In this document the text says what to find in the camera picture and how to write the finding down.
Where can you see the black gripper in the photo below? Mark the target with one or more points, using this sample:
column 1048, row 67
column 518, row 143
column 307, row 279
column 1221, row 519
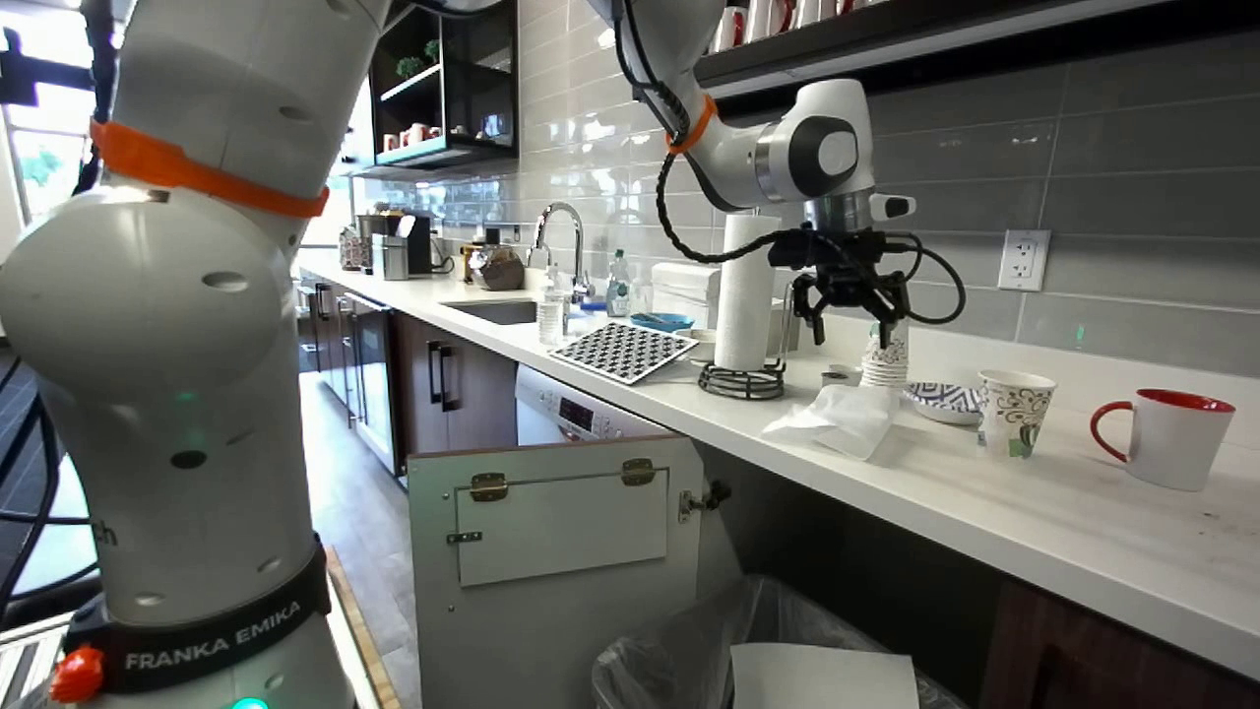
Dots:
column 854, row 267

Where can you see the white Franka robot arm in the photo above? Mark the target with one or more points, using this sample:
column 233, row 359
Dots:
column 200, row 367

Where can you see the tall patterned paper cup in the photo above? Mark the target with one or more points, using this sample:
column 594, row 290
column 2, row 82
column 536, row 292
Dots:
column 887, row 359

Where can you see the small patterned bowl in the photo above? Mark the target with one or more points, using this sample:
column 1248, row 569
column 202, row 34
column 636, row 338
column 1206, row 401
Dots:
column 948, row 399

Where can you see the blue bowl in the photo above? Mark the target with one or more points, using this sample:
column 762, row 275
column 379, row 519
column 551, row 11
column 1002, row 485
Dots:
column 661, row 320

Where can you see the black white checker board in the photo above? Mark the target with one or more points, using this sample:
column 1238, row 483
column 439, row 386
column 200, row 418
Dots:
column 627, row 351

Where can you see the soap bottle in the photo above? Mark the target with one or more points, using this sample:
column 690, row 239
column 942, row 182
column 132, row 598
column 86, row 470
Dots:
column 622, row 283

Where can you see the steel dishwasher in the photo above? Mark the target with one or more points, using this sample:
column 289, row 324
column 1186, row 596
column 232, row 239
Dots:
column 576, row 407

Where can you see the clear plastic water bottle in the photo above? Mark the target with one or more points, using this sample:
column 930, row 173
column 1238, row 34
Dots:
column 557, row 312

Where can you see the chrome faucet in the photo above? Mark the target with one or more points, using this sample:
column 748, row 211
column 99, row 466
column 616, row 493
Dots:
column 557, row 221

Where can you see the white mug red inside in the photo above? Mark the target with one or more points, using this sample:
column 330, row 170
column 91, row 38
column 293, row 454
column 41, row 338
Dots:
column 1175, row 437

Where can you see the kitchen sink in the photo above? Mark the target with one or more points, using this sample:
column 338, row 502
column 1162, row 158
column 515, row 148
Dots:
column 497, row 312

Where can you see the open cabinet door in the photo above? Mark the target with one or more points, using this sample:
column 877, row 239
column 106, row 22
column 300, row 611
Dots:
column 555, row 576

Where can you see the grey trash bin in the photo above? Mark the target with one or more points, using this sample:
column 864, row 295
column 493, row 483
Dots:
column 654, row 669

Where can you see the dark lower cabinet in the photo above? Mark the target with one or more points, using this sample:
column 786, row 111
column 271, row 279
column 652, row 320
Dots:
column 456, row 386

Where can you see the brown wooden lower cabinet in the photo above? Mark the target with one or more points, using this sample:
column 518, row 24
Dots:
column 1118, row 656

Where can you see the coffee machine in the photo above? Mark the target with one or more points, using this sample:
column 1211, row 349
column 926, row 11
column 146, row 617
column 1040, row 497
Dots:
column 397, row 246

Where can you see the white wall outlet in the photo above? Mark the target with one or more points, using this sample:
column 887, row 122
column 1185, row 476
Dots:
column 1024, row 257

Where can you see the dark wall shelf with mugs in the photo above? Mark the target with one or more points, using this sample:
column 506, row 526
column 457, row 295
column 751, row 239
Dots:
column 948, row 39

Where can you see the open black wall cabinet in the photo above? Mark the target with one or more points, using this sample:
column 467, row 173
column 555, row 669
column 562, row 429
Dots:
column 446, row 93

